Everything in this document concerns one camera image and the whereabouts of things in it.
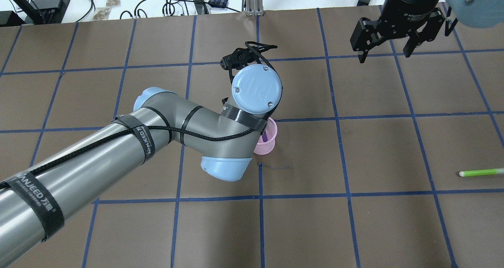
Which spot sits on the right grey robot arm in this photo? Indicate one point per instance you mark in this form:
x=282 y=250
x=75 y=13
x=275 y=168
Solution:
x=472 y=13

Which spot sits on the green pen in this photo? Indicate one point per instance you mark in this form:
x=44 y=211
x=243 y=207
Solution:
x=481 y=172

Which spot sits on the purple pen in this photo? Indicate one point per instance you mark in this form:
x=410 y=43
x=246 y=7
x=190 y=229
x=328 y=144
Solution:
x=264 y=136

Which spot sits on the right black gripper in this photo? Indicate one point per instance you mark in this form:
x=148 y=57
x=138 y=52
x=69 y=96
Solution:
x=409 y=12

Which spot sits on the pink mesh cup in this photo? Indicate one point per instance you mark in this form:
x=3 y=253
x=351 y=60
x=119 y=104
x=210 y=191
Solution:
x=266 y=148

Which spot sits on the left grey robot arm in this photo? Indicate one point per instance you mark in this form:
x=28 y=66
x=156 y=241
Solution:
x=36 y=203

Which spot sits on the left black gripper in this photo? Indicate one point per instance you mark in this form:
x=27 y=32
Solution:
x=264 y=133

